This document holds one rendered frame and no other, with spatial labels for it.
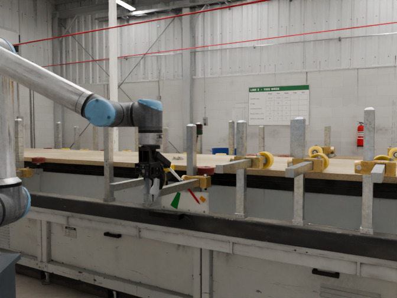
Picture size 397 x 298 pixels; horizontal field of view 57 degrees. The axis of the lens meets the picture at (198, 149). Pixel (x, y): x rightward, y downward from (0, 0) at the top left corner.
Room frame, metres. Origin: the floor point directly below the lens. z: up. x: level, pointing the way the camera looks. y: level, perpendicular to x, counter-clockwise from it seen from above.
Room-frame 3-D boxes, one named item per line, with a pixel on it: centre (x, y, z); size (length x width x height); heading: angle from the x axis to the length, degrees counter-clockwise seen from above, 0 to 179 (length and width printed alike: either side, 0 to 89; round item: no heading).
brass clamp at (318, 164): (1.44, -0.43, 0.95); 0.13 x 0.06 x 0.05; 61
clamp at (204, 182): (1.69, 0.01, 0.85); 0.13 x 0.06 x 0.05; 61
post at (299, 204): (1.45, -0.41, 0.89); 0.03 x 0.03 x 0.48; 61
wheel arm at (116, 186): (1.71, 0.26, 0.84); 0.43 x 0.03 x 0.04; 151
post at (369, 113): (1.33, -0.63, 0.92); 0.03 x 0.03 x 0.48; 61
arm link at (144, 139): (1.34, 0.17, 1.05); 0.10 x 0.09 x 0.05; 61
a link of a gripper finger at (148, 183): (1.35, 0.19, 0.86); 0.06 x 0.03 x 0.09; 151
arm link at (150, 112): (1.35, 0.18, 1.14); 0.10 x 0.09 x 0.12; 82
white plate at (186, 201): (1.69, 0.07, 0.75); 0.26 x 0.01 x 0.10; 61
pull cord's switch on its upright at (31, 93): (3.90, 1.75, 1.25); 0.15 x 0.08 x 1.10; 61
